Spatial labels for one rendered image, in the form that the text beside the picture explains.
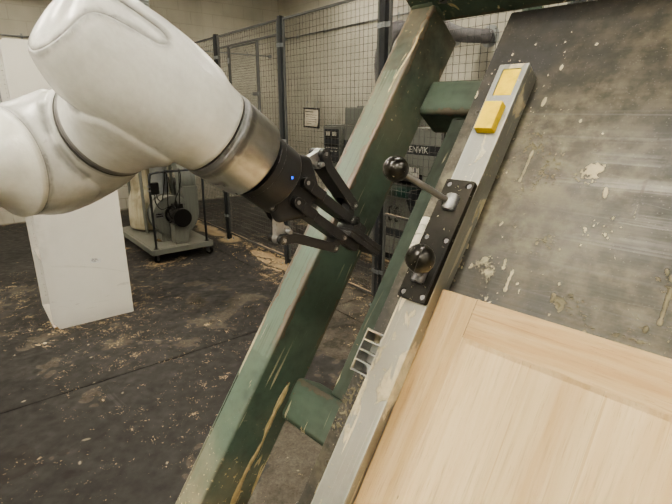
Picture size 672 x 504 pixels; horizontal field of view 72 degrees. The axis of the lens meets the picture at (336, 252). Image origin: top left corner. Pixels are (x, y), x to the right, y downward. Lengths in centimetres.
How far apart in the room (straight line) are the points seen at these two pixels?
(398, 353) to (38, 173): 48
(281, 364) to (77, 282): 333
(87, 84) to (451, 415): 55
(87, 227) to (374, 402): 348
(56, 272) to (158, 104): 366
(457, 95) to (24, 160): 74
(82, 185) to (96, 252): 355
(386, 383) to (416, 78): 60
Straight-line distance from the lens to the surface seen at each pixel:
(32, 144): 49
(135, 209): 622
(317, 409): 85
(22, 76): 388
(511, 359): 65
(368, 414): 70
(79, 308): 415
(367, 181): 89
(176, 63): 41
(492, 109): 79
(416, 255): 58
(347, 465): 71
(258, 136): 46
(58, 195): 51
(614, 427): 61
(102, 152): 46
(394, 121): 94
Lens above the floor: 160
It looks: 17 degrees down
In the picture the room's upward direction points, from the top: straight up
